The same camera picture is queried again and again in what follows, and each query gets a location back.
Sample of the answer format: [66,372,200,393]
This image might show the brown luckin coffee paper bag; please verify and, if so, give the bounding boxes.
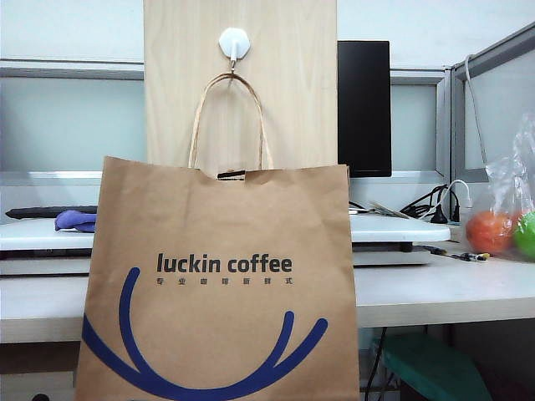
[74,71,361,401]

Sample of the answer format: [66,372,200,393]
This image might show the clear plastic bag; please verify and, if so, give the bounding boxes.
[459,112,535,262]

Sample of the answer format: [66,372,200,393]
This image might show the light wooden board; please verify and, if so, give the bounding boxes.
[142,0,339,170]

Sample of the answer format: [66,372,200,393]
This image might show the stack of papers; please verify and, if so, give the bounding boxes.
[369,200,413,219]

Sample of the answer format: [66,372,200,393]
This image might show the black monitor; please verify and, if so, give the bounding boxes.
[336,40,393,179]

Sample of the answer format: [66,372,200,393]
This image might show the white desk riser base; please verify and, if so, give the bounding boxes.
[353,241,434,267]

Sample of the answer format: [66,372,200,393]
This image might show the purple cloth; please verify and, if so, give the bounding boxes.
[53,210,98,233]

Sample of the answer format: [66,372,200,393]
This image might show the small screwdriver tools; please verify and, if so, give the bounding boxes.
[451,251,490,263]

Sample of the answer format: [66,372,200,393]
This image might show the grey glass office partition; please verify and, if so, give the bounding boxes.
[0,58,455,187]

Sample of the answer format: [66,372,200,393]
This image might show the orange ball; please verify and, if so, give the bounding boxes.
[466,210,515,256]

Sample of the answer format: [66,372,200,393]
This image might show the black keyboard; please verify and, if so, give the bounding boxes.
[4,205,99,220]

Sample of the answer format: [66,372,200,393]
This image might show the green plastic seat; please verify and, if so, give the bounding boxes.
[371,333,492,401]

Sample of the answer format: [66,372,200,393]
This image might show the green ball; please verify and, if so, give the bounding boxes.
[512,211,535,259]

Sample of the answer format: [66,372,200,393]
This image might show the black cable bundle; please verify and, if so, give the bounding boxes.
[399,185,451,225]

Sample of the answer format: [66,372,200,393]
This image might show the white adhesive wall hook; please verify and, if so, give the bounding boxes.
[217,27,252,79]

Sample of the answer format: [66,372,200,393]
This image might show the black hanging cable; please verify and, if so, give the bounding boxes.
[362,327,388,401]

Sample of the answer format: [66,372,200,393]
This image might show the white charger with cable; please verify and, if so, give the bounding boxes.
[446,179,473,222]

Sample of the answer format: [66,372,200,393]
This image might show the grey side partition frame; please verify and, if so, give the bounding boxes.
[451,20,535,185]

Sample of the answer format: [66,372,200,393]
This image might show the white thin cable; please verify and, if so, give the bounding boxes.
[462,53,490,170]

